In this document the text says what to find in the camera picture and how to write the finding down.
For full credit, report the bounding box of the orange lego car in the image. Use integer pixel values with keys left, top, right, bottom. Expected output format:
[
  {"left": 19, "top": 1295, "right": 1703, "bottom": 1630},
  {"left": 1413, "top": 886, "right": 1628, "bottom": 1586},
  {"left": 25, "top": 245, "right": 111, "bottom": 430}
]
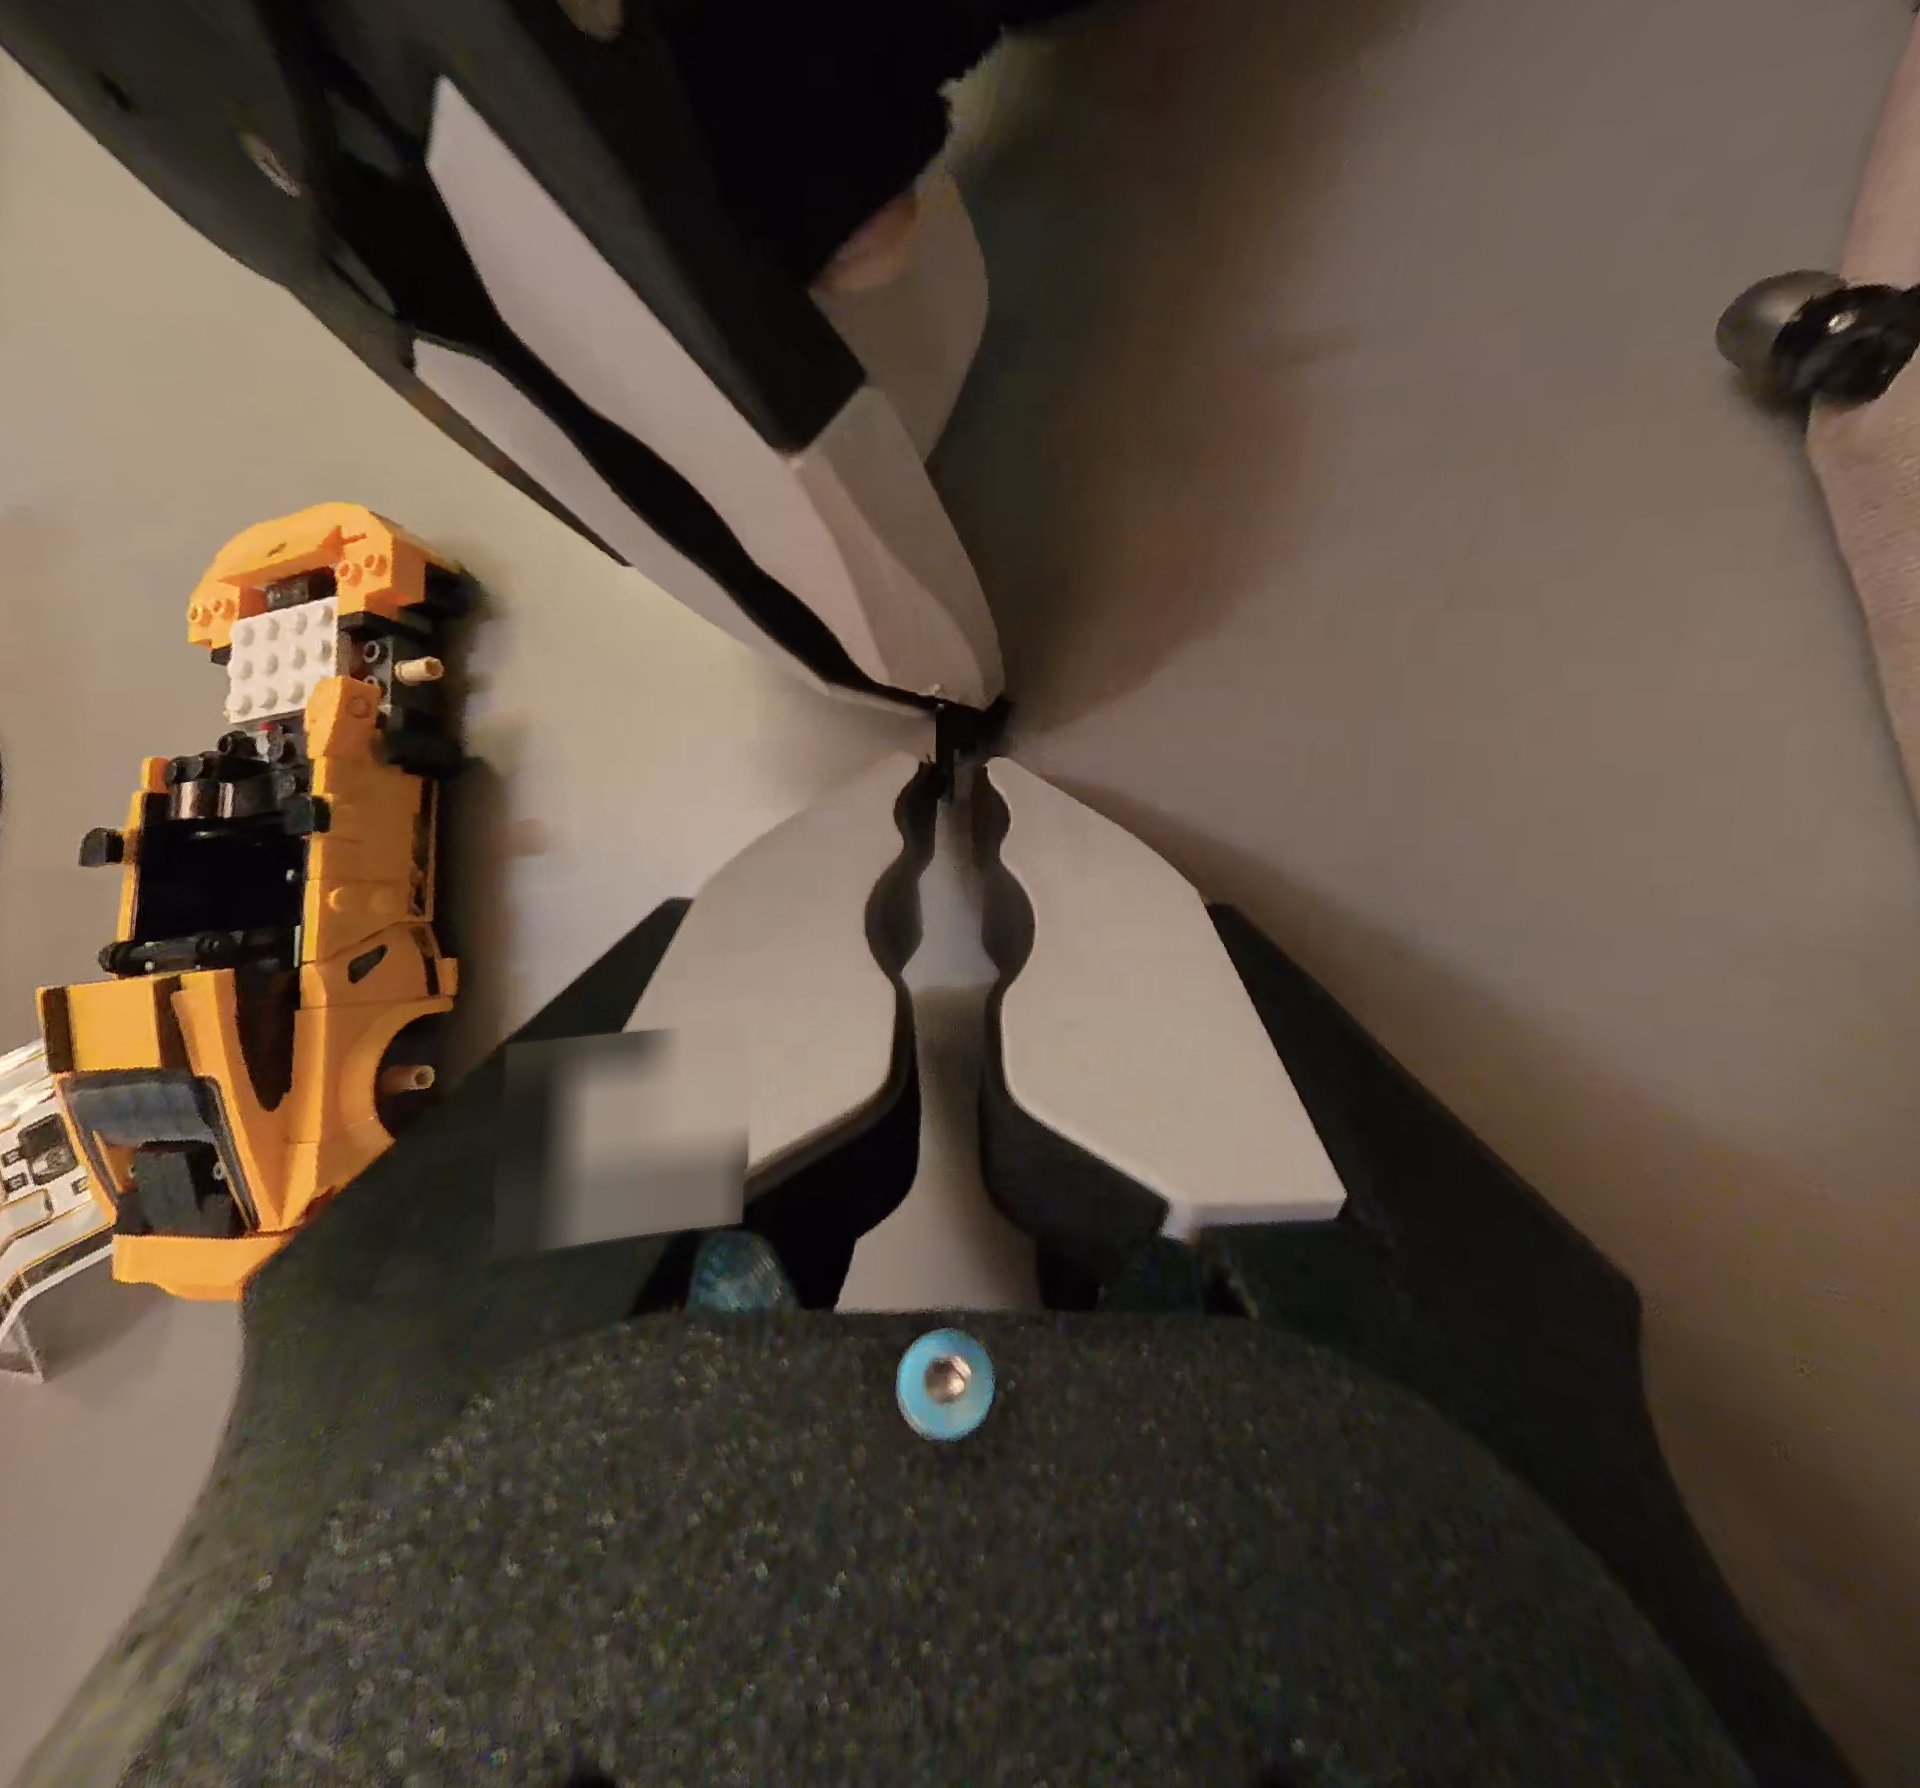
[{"left": 38, "top": 505, "right": 481, "bottom": 1295}]

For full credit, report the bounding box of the person's right hand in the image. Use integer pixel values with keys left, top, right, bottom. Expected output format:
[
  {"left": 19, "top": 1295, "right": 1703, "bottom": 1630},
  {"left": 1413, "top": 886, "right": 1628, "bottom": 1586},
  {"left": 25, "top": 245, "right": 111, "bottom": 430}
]
[{"left": 817, "top": 189, "right": 926, "bottom": 295}]

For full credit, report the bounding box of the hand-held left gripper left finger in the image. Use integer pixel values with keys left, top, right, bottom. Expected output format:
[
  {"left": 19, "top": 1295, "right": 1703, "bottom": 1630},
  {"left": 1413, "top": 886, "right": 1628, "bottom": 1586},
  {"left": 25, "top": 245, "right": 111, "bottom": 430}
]
[{"left": 636, "top": 751, "right": 927, "bottom": 1184}]

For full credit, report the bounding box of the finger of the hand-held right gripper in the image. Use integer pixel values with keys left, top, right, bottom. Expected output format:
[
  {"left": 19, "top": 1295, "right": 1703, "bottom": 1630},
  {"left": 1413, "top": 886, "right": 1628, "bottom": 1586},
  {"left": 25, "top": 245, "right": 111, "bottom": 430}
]
[
  {"left": 417, "top": 338, "right": 939, "bottom": 711},
  {"left": 424, "top": 74, "right": 1004, "bottom": 711}
]

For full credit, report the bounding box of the beige hoodie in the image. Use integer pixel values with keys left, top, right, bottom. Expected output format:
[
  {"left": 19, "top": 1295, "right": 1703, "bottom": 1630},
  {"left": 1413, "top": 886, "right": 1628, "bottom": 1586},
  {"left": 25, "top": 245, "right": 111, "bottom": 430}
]
[{"left": 1802, "top": 0, "right": 1920, "bottom": 726}]

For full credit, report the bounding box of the black wired earphone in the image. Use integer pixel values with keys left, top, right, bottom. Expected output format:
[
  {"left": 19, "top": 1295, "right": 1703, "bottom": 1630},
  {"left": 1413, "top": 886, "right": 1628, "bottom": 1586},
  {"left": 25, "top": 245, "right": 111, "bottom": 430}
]
[{"left": 1715, "top": 270, "right": 1920, "bottom": 408}]

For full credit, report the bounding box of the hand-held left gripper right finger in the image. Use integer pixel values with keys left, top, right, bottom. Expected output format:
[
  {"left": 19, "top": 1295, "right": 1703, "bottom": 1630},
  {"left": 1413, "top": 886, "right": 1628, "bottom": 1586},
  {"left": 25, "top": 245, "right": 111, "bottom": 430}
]
[{"left": 977, "top": 753, "right": 1346, "bottom": 1241}]

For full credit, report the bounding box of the white sticker sheet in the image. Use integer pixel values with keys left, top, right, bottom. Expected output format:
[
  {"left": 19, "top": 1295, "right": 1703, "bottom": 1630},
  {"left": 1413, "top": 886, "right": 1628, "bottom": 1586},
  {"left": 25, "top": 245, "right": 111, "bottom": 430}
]
[{"left": 0, "top": 1044, "right": 122, "bottom": 1375}]

